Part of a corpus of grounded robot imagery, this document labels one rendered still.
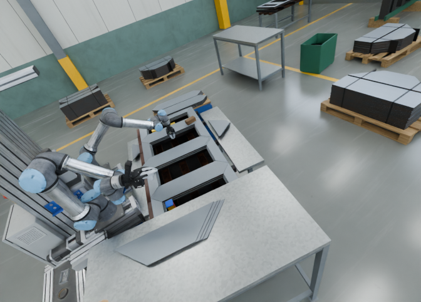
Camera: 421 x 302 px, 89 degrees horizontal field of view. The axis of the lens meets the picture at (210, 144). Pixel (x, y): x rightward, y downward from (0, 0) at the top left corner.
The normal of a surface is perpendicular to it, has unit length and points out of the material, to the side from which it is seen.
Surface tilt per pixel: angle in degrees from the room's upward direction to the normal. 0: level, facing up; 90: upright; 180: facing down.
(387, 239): 0
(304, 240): 0
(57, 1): 90
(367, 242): 0
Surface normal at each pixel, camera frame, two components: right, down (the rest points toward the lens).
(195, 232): -0.24, -0.74
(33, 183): 0.07, 0.53
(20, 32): 0.51, 0.46
